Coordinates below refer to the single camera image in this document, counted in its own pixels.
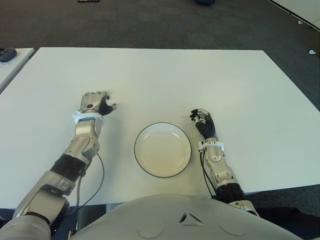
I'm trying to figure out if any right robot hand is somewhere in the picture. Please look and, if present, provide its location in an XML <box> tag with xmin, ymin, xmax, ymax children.
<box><xmin>189</xmin><ymin>107</ymin><xmax>218</xmax><ymax>139</ymax></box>

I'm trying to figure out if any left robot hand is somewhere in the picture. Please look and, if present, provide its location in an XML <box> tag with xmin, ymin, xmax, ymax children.
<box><xmin>79</xmin><ymin>91</ymin><xmax>118</xmax><ymax>116</ymax></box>

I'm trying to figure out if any white plate with black rim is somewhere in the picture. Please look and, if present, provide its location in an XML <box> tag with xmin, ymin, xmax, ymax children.
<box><xmin>133</xmin><ymin>122</ymin><xmax>193</xmax><ymax>179</ymax></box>

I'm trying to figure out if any white side table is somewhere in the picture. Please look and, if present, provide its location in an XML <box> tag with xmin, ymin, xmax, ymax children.
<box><xmin>0</xmin><ymin>47</ymin><xmax>35</xmax><ymax>92</ymax></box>

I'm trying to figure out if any dark game controller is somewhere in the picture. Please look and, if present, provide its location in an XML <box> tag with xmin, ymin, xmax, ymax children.
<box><xmin>0</xmin><ymin>48</ymin><xmax>18</xmax><ymax>63</ymax></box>

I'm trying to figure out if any grey robot torso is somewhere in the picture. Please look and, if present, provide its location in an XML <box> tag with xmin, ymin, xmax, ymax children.
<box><xmin>71</xmin><ymin>194</ymin><xmax>315</xmax><ymax>240</ymax></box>

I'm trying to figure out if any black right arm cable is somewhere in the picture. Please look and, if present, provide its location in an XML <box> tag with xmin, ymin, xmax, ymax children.
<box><xmin>199</xmin><ymin>149</ymin><xmax>216</xmax><ymax>199</ymax></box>

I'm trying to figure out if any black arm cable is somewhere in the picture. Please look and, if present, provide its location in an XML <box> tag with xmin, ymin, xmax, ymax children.
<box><xmin>51</xmin><ymin>152</ymin><xmax>105</xmax><ymax>230</ymax></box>
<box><xmin>199</xmin><ymin>149</ymin><xmax>216</xmax><ymax>199</ymax></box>

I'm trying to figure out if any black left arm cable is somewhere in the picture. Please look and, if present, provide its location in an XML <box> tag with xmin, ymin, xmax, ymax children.
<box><xmin>51</xmin><ymin>152</ymin><xmax>105</xmax><ymax>230</ymax></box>

